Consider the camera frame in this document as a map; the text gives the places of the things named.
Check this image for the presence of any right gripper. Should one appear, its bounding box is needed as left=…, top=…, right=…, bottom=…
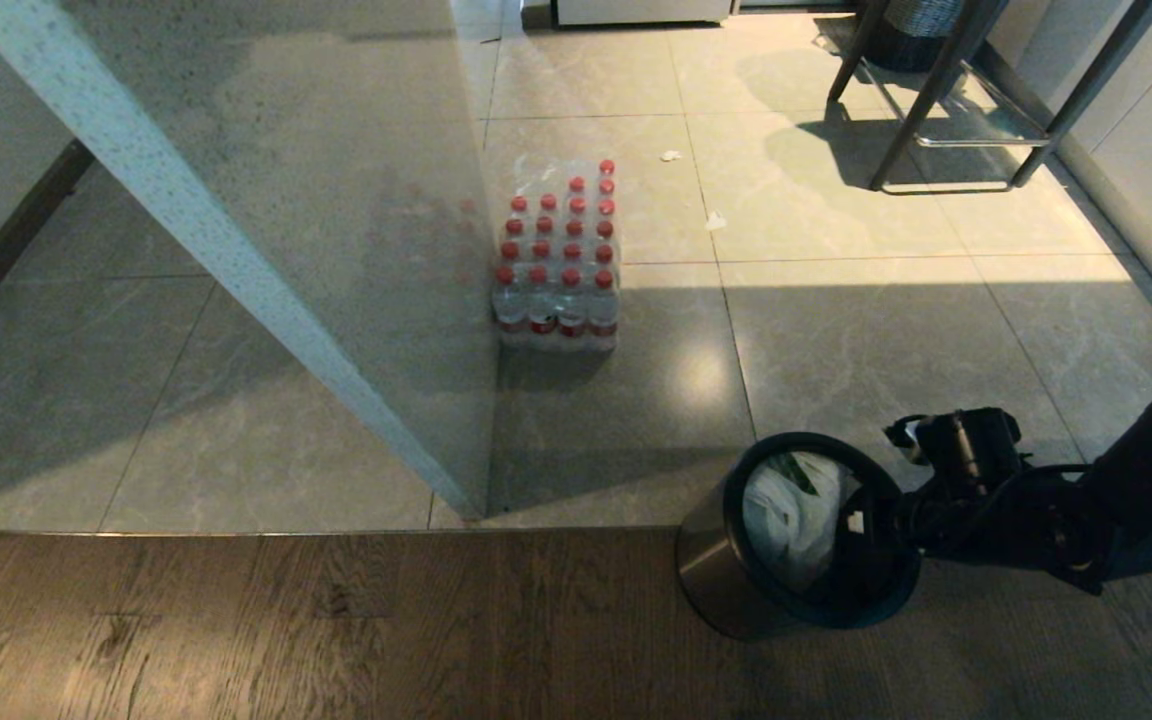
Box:
left=833, top=468, right=927, bottom=593

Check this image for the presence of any metal frame stool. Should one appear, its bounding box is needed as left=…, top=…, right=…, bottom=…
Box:
left=825, top=0, right=1152, bottom=196

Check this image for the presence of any black mesh waste basket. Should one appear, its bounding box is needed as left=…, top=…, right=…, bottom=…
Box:
left=866, top=0, right=1009, bottom=74

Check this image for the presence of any white appliance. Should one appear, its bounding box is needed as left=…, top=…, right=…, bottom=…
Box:
left=550, top=0, right=737, bottom=27

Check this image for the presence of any grey cabinet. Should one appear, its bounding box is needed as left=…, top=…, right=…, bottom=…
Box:
left=981, top=0, right=1152, bottom=343

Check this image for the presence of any white trash bag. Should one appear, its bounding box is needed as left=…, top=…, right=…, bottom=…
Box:
left=741, top=451, right=843, bottom=593

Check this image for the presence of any shrink-wrapped pack of water bottles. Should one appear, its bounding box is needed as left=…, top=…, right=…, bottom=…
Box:
left=490, top=157, right=623, bottom=354

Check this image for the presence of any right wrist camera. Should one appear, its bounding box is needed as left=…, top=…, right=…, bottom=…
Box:
left=883, top=407, right=1024, bottom=495

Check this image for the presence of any steel bin with black rim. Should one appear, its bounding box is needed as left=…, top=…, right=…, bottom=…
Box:
left=676, top=431, right=923, bottom=642

